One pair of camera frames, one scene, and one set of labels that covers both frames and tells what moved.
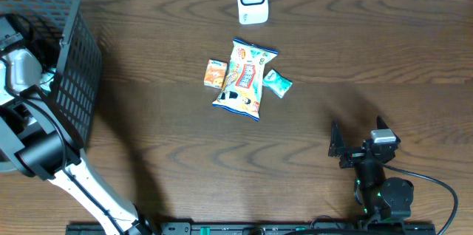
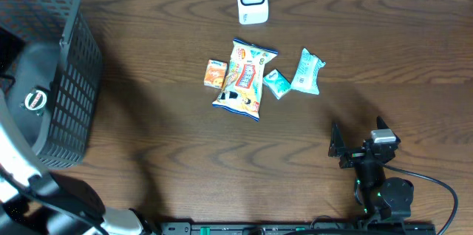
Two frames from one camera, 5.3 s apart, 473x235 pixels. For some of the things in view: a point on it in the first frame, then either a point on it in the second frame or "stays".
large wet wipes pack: [46, 78] to [307, 74]
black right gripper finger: [336, 142] stays
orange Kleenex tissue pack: [216, 73] stays
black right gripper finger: [381, 124] stays
